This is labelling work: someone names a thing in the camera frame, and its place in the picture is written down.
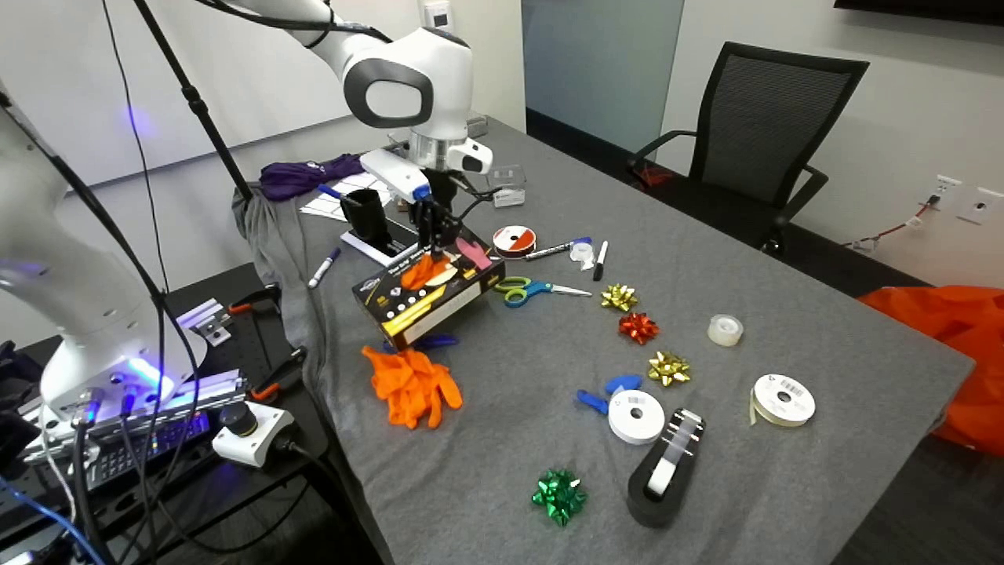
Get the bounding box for blue pen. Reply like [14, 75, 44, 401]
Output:
[307, 245, 343, 289]

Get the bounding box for red bow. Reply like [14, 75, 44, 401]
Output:
[617, 309, 660, 345]

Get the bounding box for green blue scissors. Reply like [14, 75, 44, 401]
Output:
[495, 276, 587, 306]

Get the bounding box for white tablet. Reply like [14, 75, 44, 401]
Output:
[343, 222, 420, 266]

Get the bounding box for silver blue marker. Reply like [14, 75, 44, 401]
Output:
[525, 236, 593, 260]

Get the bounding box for black tripod pole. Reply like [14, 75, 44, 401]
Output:
[133, 0, 250, 202]

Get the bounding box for orange bag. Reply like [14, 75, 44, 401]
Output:
[864, 286, 1004, 456]

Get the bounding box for grey table cloth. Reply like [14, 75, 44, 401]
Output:
[237, 125, 970, 565]

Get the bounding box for white power adapter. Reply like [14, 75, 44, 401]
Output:
[209, 401, 295, 466]

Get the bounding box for purple cloth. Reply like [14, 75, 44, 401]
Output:
[258, 155, 360, 202]

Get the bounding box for white gold ribbon spool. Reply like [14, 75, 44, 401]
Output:
[749, 374, 820, 430]

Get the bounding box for black marker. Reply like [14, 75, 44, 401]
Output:
[593, 239, 608, 283]

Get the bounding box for orange ribbon spool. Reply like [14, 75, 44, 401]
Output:
[492, 222, 538, 256]

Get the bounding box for gold bow lower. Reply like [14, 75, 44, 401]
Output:
[646, 352, 695, 387]

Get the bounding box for green bow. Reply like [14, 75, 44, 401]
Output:
[529, 466, 587, 528]

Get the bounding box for gold bow upper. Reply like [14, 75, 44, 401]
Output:
[600, 283, 638, 314]

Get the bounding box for black tape dispenser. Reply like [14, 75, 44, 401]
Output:
[628, 407, 705, 528]

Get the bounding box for orange rubber gloves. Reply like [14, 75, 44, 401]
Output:
[365, 347, 464, 430]

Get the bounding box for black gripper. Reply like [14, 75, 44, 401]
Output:
[407, 169, 468, 256]

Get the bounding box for clear tape roll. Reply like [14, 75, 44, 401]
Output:
[705, 314, 743, 347]

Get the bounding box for gold bow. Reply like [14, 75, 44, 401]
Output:
[646, 352, 695, 387]
[600, 283, 638, 314]

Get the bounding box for clear plastic box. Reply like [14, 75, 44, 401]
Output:
[491, 169, 526, 210]

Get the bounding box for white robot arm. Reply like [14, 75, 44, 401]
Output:
[0, 0, 475, 417]

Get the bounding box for black office chair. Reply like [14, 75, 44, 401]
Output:
[628, 42, 865, 253]

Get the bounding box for blue clip by gloves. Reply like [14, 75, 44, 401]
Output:
[418, 331, 458, 352]

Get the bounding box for blue clip by spool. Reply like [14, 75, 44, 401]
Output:
[574, 374, 643, 417]

